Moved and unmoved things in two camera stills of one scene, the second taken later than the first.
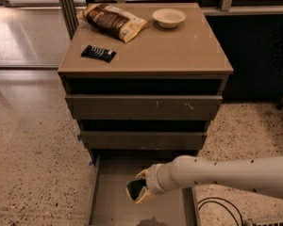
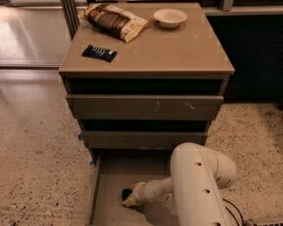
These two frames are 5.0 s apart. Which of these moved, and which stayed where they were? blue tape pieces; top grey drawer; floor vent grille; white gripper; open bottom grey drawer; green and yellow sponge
Moved: white gripper; green and yellow sponge
Stayed: open bottom grey drawer; top grey drawer; floor vent grille; blue tape pieces
